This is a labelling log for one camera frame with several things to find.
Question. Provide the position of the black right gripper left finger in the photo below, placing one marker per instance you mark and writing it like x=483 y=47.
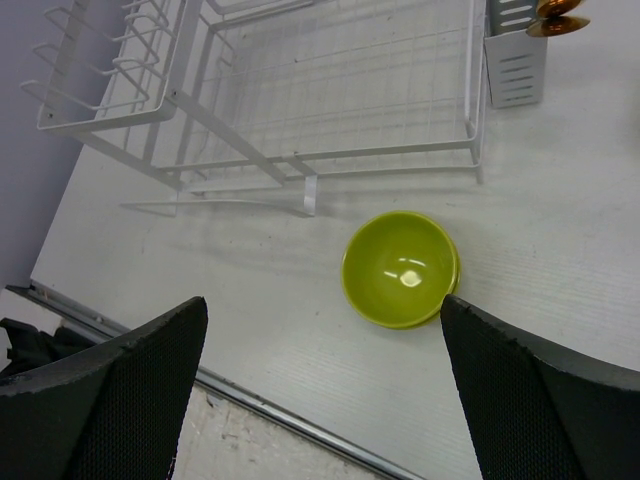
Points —
x=112 y=411

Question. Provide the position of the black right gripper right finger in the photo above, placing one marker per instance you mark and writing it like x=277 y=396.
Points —
x=536 y=409

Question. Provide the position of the lime green bowl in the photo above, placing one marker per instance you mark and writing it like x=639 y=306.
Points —
x=356 y=271
x=416 y=266

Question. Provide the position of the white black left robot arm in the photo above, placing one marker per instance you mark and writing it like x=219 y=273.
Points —
x=31 y=348

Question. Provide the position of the grey cutlery holder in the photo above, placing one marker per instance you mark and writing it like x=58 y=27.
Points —
x=516 y=62

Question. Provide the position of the gold utensil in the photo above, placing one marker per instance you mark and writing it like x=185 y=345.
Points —
x=553 y=19

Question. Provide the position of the white wire dish rack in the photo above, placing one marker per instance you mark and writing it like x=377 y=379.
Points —
x=254 y=102

